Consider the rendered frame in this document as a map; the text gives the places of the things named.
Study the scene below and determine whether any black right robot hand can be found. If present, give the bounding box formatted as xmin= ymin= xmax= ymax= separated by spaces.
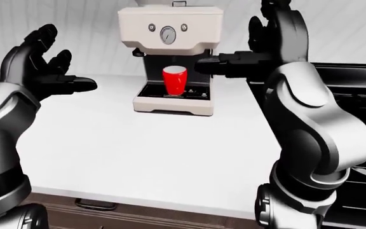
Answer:
xmin=194 ymin=0 xmax=311 ymax=80

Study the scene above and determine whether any black drawer handle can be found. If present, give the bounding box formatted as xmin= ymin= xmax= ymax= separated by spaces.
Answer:
xmin=74 ymin=198 xmax=118 ymax=211

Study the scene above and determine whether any black stove cooktop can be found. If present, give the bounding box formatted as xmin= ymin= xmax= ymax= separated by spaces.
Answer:
xmin=248 ymin=62 xmax=366 ymax=229

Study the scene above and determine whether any red plastic cup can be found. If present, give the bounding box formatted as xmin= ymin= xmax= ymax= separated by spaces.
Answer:
xmin=161 ymin=65 xmax=187 ymax=96

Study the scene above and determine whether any white espresso coffee machine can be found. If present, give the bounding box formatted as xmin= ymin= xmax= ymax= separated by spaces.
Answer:
xmin=117 ymin=0 xmax=224 ymax=117

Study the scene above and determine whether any brown wooden cabinet drawer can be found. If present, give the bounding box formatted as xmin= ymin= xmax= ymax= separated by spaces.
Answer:
xmin=24 ymin=191 xmax=257 ymax=229

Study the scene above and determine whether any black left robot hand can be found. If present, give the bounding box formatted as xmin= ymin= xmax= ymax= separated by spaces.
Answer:
xmin=0 ymin=23 xmax=98 ymax=103

